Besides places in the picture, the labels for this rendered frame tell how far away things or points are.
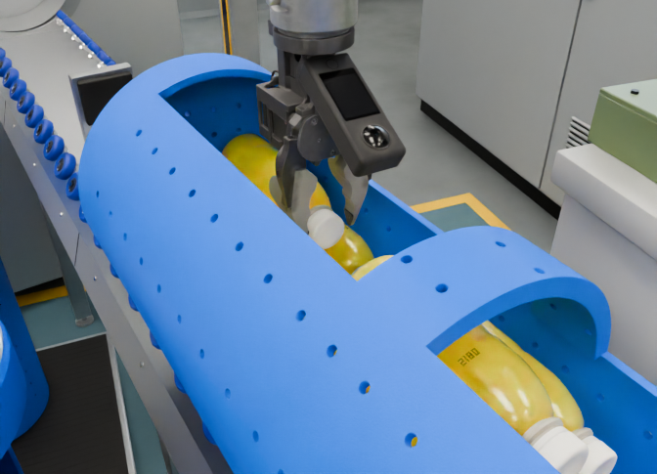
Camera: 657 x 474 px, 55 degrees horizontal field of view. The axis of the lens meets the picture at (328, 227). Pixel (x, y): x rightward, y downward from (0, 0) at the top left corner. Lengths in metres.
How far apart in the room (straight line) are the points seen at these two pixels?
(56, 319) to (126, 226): 1.76
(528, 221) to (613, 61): 0.74
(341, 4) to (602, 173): 0.32
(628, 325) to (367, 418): 0.43
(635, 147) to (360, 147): 0.31
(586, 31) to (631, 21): 0.20
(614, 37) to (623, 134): 1.66
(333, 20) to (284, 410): 0.31
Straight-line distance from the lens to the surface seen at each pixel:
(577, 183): 0.71
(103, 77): 1.14
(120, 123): 0.66
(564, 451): 0.40
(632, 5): 2.32
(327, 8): 0.54
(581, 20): 2.48
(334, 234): 0.65
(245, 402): 0.42
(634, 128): 0.71
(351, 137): 0.52
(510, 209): 2.79
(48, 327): 2.31
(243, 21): 1.37
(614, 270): 0.72
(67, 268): 2.12
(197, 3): 5.32
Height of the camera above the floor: 1.47
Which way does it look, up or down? 35 degrees down
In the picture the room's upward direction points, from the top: straight up
